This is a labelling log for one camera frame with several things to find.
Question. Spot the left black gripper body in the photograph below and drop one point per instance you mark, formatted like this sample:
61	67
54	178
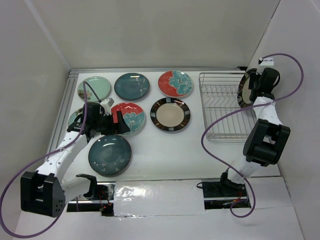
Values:
105	124

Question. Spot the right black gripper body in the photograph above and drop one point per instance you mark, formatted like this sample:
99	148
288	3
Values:
253	84

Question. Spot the black rimmed beige plate front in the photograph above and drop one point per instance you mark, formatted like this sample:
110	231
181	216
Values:
243	92

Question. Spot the black rimmed beige plate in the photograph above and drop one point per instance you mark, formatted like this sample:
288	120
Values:
170	114
243	92

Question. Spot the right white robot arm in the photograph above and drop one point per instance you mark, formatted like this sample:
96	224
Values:
267	140

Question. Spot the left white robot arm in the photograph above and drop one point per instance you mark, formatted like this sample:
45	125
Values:
42	191

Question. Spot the red teal floral plate middle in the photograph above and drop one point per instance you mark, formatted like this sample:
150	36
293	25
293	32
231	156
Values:
133	115

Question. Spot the red teal floral plate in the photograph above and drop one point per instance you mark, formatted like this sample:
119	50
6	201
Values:
133	115
175	84

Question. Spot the mint green flower plate front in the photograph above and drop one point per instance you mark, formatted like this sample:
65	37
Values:
74	115

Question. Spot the mint green flower plate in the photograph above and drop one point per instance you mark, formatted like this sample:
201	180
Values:
99	84
74	115

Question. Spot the dark teal plate front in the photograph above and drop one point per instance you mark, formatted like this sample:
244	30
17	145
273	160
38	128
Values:
110	155

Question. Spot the dark teal plate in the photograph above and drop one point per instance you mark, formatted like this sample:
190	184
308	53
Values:
110	155
131	86

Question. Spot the mint green flower plate back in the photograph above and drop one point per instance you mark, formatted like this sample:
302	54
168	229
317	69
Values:
99	84

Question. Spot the dark teal plate back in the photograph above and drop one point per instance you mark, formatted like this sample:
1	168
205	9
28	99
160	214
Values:
131	86

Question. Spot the black rimmed beige plate back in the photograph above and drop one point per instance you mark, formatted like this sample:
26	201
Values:
170	114

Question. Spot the red teal floral plate back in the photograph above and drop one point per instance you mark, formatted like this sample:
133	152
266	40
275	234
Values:
175	84

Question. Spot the white foil cover sheet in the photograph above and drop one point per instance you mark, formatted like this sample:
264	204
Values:
158	198

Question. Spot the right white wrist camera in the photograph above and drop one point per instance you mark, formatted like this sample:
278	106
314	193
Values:
263	63

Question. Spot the aluminium frame rail left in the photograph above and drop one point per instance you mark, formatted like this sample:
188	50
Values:
61	121

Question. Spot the aluminium frame rail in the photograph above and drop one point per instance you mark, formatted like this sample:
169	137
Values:
154	69
61	121

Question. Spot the white wire dish rack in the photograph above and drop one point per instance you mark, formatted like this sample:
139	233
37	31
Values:
218	91

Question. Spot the aluminium frame rail back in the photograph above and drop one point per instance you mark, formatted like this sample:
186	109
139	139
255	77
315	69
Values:
154	69

